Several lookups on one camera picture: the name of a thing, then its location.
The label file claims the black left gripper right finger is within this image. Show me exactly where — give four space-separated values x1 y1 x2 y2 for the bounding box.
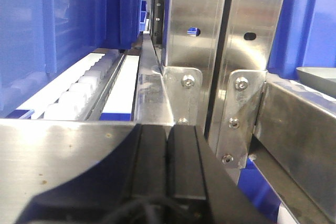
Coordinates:
167 125 270 223

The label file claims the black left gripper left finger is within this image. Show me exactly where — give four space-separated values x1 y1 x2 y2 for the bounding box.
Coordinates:
17 125 168 223

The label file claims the white roller track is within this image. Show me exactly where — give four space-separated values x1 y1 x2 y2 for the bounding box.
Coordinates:
43 49 120 120

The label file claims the grey metal tray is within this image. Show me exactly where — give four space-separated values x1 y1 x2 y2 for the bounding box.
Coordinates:
296 67 335 98

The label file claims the left steel perforated upright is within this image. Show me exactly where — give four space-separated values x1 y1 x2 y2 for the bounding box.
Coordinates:
161 0 225 129

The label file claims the steel perforated upright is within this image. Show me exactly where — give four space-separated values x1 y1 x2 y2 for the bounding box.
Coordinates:
208 0 283 169
161 0 225 129

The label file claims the blue plastic bin right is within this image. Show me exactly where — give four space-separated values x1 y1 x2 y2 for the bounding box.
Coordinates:
267 0 335 80

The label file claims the large blue plastic bin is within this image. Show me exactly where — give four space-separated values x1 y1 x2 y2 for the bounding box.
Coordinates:
1 0 141 117

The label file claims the right steel perforated upright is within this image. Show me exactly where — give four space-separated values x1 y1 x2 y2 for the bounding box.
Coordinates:
208 0 283 169

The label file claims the steel shelf front rail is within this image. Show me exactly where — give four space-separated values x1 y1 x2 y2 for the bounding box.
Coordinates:
0 118 179 224

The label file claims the steel side rail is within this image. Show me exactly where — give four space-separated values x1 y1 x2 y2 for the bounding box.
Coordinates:
254 74 335 223

